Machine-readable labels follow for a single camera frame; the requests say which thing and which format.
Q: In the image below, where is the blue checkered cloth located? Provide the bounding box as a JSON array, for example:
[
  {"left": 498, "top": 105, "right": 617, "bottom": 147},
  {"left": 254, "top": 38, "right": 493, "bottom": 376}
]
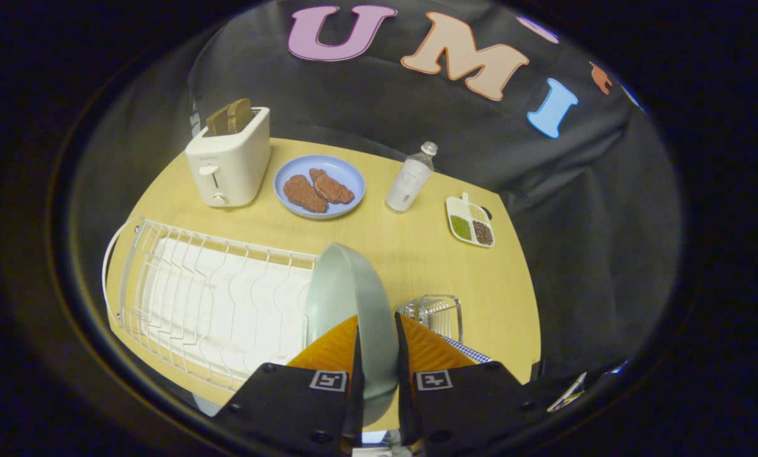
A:
[{"left": 443, "top": 336, "right": 492, "bottom": 364}]

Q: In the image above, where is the white toaster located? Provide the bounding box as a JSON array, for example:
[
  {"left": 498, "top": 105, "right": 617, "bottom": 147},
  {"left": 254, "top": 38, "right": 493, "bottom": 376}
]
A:
[{"left": 185, "top": 107, "right": 271, "bottom": 208}]

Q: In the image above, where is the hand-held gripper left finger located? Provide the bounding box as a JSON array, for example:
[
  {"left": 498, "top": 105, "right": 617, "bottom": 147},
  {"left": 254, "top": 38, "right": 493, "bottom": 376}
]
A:
[{"left": 212, "top": 314, "right": 365, "bottom": 457}]

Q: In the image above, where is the blue plate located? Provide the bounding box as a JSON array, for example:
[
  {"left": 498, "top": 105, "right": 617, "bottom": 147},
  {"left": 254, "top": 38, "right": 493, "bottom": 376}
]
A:
[{"left": 273, "top": 155, "right": 367, "bottom": 220}]

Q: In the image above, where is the pale green plate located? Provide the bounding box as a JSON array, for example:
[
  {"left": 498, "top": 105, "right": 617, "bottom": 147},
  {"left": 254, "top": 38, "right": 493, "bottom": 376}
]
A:
[{"left": 304, "top": 242, "right": 400, "bottom": 428}]

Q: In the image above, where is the white plastic bottle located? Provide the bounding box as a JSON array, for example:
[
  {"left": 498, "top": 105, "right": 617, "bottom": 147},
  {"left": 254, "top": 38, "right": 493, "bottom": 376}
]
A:
[{"left": 386, "top": 141, "right": 438, "bottom": 213}]

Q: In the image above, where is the black backdrop cloth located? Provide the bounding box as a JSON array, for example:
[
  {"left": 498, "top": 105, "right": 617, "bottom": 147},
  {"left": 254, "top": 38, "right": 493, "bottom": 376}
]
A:
[{"left": 74, "top": 0, "right": 683, "bottom": 381}]

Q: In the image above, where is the brown meat cutlet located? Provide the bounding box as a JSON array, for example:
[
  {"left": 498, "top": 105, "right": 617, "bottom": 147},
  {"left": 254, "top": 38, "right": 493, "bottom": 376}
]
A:
[
  {"left": 310, "top": 168, "right": 356, "bottom": 205},
  {"left": 283, "top": 175, "right": 329, "bottom": 214}
]

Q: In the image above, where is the brown toast slice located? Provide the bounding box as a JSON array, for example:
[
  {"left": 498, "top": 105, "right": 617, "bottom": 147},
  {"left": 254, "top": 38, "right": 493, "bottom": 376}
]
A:
[{"left": 206, "top": 98, "right": 253, "bottom": 136}]

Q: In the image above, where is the metal wire basket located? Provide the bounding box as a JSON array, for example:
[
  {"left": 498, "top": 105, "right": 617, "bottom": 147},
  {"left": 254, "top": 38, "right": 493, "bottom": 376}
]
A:
[{"left": 396, "top": 294, "right": 464, "bottom": 344}]

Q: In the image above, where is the white divided bean tray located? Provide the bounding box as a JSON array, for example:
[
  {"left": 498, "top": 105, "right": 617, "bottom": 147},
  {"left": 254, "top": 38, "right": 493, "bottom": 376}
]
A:
[{"left": 445, "top": 192, "right": 496, "bottom": 248}]

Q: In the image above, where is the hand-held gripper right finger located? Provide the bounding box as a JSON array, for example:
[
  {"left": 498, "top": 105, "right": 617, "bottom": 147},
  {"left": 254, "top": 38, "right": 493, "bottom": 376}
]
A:
[{"left": 395, "top": 312, "right": 547, "bottom": 457}]

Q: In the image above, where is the white wire dish rack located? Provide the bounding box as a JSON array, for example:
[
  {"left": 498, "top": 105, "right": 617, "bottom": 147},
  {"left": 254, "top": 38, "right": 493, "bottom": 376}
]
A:
[{"left": 102, "top": 216, "right": 320, "bottom": 392}]

